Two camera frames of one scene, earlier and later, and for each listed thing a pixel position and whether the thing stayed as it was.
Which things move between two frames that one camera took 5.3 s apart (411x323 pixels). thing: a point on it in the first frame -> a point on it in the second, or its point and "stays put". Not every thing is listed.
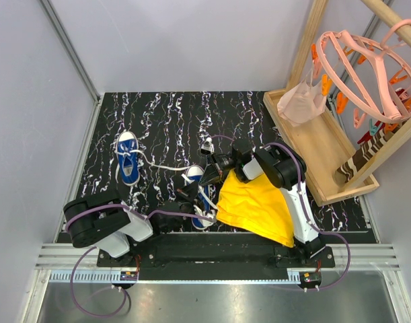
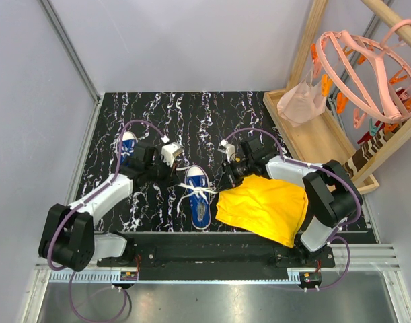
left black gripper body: [171, 227] -> [160, 172]
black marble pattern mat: [149, 145] stays put
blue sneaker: [204, 215] stays put
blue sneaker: [127, 145] stays put
